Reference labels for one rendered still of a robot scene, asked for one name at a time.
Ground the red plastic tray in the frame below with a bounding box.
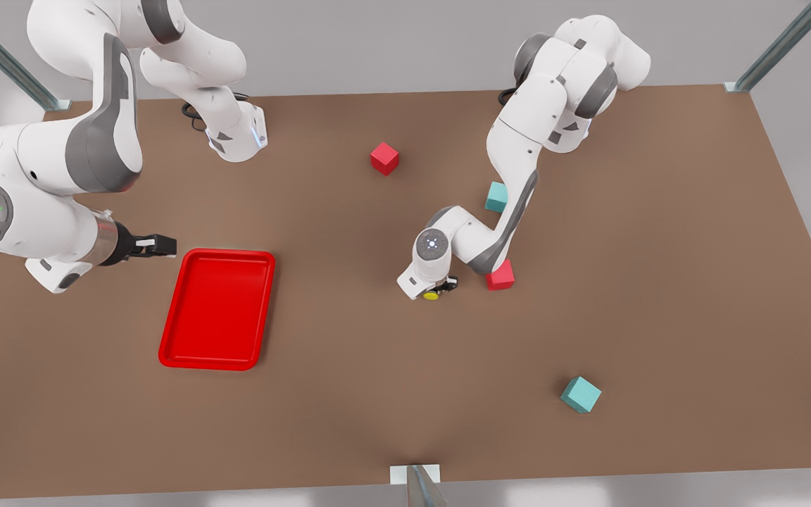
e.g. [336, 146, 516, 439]
[158, 248, 277, 371]

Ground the red cube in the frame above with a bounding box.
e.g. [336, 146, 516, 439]
[370, 142, 400, 176]
[486, 258, 516, 292]

